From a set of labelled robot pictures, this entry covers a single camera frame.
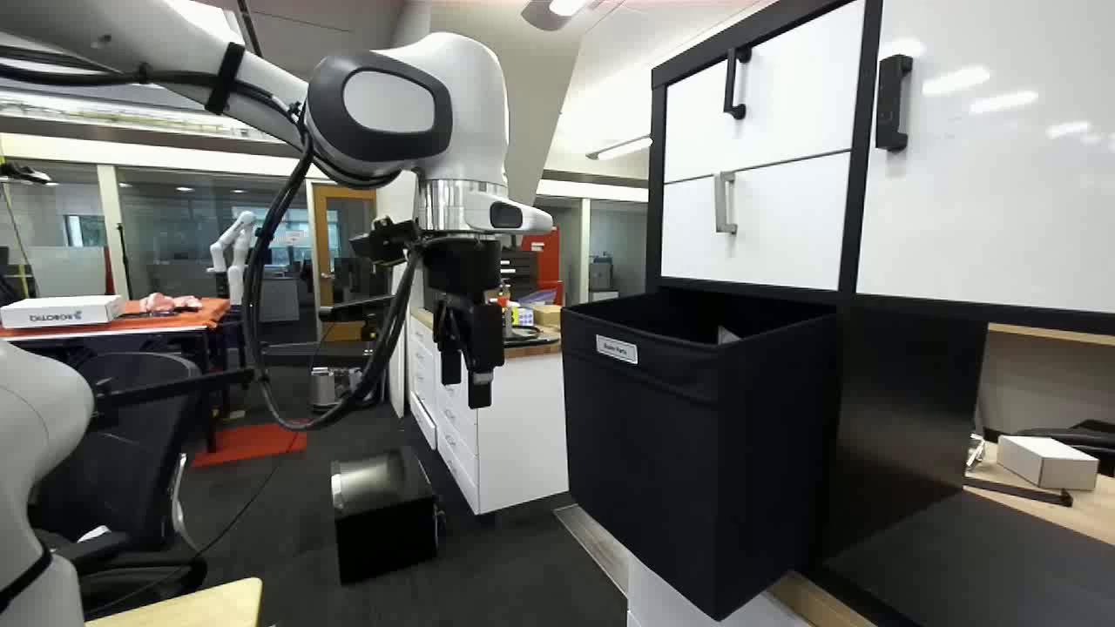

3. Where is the small black open box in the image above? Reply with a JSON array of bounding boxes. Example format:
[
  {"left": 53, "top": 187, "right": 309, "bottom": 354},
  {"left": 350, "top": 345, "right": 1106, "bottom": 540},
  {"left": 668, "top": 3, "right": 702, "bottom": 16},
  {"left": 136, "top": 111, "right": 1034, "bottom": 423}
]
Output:
[{"left": 324, "top": 444, "right": 444, "bottom": 588}]

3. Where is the light wooden table corner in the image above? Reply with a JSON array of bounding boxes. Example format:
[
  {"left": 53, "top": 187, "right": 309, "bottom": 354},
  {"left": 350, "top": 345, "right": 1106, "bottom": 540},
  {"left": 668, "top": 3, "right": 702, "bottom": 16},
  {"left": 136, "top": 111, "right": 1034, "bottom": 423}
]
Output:
[{"left": 83, "top": 574, "right": 270, "bottom": 627}]

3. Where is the white robot base segment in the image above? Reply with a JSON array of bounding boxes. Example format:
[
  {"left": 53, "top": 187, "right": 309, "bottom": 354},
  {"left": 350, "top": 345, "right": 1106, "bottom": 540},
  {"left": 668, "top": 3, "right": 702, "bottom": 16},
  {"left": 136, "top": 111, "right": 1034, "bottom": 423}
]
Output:
[{"left": 0, "top": 338, "right": 96, "bottom": 627}]

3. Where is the black door handle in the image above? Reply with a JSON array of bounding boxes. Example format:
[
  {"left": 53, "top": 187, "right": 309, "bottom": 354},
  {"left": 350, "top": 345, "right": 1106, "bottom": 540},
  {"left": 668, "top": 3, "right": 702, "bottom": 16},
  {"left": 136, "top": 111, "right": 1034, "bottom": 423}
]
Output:
[{"left": 870, "top": 52, "right": 916, "bottom": 158}]

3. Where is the white drawer cabinet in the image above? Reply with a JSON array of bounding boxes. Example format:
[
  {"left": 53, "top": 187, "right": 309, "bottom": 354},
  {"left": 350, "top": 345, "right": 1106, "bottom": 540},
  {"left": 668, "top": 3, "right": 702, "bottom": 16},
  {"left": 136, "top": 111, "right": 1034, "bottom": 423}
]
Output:
[{"left": 646, "top": 0, "right": 1115, "bottom": 585}]

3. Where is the white drawer with silver handle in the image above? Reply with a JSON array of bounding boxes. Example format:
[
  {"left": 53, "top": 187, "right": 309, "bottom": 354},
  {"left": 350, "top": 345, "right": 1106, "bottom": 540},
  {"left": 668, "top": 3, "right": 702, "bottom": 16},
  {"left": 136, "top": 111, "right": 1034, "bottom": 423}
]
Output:
[{"left": 656, "top": 148, "right": 854, "bottom": 296}]

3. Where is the orange table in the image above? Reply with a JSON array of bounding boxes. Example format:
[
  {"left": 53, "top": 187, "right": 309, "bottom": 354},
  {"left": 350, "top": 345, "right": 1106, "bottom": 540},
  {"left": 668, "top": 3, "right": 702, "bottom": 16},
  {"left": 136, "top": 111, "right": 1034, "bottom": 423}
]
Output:
[{"left": 0, "top": 296, "right": 239, "bottom": 345}]

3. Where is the white drawer with black handle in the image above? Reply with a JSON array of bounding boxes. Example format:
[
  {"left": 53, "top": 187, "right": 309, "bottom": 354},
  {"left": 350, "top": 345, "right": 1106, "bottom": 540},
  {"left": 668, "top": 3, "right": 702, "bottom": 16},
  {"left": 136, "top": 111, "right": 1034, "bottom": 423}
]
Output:
[{"left": 657, "top": 0, "right": 866, "bottom": 183}]

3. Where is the orange floor mat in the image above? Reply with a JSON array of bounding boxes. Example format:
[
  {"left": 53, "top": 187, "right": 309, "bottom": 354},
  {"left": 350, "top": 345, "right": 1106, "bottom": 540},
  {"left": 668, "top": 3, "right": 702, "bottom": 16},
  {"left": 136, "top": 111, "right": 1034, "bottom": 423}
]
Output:
[{"left": 187, "top": 421, "right": 312, "bottom": 475}]

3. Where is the black drawer handle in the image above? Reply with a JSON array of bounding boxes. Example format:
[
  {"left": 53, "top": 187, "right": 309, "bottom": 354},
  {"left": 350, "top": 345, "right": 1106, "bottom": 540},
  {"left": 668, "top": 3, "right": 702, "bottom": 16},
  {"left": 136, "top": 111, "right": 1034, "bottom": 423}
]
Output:
[{"left": 721, "top": 45, "right": 757, "bottom": 124}]

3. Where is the black fabric storage bin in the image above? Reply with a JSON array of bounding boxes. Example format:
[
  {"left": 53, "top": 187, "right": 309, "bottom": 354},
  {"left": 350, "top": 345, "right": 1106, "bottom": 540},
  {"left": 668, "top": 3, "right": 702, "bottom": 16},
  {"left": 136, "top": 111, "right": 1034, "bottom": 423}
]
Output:
[{"left": 561, "top": 286, "right": 844, "bottom": 624}]

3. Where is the white cabinet door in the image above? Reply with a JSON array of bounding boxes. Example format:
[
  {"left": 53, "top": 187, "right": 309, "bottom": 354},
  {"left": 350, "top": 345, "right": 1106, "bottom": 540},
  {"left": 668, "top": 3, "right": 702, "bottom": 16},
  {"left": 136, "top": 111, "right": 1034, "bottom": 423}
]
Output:
[{"left": 854, "top": 0, "right": 1115, "bottom": 318}]

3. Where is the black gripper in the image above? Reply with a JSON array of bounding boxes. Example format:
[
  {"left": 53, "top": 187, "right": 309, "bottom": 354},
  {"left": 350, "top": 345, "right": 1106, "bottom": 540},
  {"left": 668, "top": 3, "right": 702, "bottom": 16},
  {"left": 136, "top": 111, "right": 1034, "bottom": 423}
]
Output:
[{"left": 419, "top": 230, "right": 509, "bottom": 411}]

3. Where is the small white cardboard box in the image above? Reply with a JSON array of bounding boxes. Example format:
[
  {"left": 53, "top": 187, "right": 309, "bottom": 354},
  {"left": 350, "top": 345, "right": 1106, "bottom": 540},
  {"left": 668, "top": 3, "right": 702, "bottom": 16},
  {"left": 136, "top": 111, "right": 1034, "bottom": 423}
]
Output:
[{"left": 998, "top": 432, "right": 1101, "bottom": 495}]

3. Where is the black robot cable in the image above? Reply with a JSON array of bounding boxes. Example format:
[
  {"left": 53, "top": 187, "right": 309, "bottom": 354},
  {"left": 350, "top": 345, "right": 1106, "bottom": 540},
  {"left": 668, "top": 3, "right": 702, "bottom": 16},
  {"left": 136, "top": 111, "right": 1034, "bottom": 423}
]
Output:
[{"left": 232, "top": 147, "right": 426, "bottom": 435}]

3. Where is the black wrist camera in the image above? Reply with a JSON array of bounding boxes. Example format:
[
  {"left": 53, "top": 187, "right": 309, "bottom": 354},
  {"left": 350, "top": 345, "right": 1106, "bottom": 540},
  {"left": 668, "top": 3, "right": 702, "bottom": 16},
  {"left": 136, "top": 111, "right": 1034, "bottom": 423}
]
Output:
[{"left": 350, "top": 217, "right": 422, "bottom": 267}]

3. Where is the black office chair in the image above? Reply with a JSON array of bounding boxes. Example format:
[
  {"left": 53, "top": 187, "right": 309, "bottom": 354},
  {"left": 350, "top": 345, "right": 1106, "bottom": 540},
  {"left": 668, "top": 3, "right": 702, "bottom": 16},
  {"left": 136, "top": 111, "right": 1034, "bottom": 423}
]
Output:
[{"left": 33, "top": 345, "right": 217, "bottom": 612}]

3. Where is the silver drawer handle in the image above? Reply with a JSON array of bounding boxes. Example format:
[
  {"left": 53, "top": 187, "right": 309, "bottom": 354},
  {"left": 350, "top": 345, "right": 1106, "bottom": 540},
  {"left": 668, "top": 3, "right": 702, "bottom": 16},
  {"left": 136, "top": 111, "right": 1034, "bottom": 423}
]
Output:
[{"left": 710, "top": 172, "right": 741, "bottom": 239}]

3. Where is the red background object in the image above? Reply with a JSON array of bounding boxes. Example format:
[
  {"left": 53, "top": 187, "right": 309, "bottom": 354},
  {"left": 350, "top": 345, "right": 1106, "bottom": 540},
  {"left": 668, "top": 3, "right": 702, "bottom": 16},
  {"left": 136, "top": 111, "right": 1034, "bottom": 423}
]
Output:
[{"left": 518, "top": 226, "right": 563, "bottom": 305}]

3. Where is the flat white box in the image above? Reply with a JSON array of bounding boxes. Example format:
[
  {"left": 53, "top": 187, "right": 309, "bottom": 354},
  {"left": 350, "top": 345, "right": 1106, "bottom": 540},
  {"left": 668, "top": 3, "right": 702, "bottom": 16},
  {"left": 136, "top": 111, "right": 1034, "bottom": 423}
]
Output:
[{"left": 0, "top": 291, "right": 130, "bottom": 332}]

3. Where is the white low cabinet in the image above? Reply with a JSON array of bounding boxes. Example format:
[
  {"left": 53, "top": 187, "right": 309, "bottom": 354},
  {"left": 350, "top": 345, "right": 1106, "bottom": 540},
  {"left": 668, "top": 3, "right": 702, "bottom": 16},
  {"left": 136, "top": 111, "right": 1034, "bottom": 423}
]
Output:
[{"left": 403, "top": 302, "right": 574, "bottom": 519}]

